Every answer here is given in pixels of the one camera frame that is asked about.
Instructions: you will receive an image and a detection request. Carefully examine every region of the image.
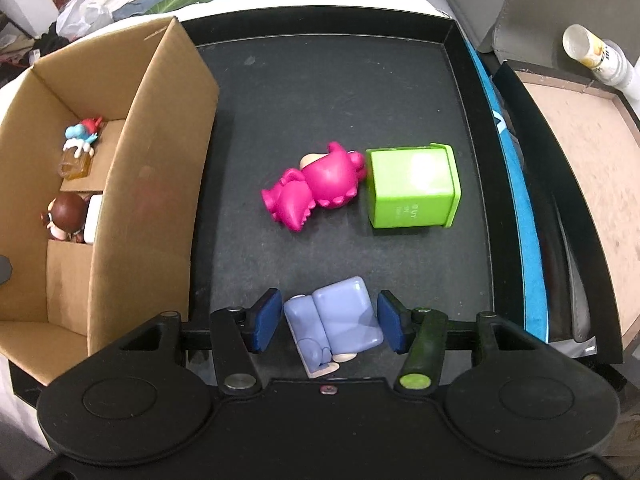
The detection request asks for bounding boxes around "pink dinosaur toy figure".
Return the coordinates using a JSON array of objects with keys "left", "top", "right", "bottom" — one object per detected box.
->
[{"left": 260, "top": 142, "right": 367, "bottom": 232}]

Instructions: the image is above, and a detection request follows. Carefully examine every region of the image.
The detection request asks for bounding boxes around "blue white cushion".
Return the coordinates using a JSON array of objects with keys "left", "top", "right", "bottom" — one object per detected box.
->
[{"left": 464, "top": 39, "right": 549, "bottom": 344}]

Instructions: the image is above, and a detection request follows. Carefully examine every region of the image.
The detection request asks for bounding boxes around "lavender cube character toy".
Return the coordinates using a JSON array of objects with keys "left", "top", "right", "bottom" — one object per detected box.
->
[{"left": 283, "top": 276, "right": 384, "bottom": 379}]

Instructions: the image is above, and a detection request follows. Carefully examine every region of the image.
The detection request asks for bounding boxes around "green cartoon cushion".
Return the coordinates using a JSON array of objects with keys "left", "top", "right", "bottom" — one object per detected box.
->
[{"left": 144, "top": 0, "right": 212, "bottom": 15}]

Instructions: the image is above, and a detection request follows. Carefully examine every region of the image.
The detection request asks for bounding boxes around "cardboard box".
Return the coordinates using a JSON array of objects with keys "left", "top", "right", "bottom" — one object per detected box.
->
[{"left": 1, "top": 18, "right": 219, "bottom": 384}]

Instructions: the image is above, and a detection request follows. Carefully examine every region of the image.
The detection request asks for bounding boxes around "black tray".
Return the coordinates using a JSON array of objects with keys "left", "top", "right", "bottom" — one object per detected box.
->
[{"left": 179, "top": 5, "right": 526, "bottom": 386}]

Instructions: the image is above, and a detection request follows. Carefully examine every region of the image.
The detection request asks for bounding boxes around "white plastic bag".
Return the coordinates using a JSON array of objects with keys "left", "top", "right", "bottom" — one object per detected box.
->
[{"left": 55, "top": 0, "right": 113, "bottom": 41}]

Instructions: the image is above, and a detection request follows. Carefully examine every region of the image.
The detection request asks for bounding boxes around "brown-haired doll figurine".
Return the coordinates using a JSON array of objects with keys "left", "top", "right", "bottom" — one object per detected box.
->
[{"left": 40, "top": 192, "right": 89, "bottom": 244}]

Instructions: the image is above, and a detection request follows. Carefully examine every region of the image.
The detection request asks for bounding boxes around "grey folded panel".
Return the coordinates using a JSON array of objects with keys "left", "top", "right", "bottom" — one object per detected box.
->
[{"left": 447, "top": 0, "right": 639, "bottom": 73}]

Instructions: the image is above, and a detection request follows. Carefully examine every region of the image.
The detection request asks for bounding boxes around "green plastic square container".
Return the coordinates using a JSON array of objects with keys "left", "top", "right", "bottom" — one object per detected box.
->
[{"left": 366, "top": 143, "right": 461, "bottom": 230}]

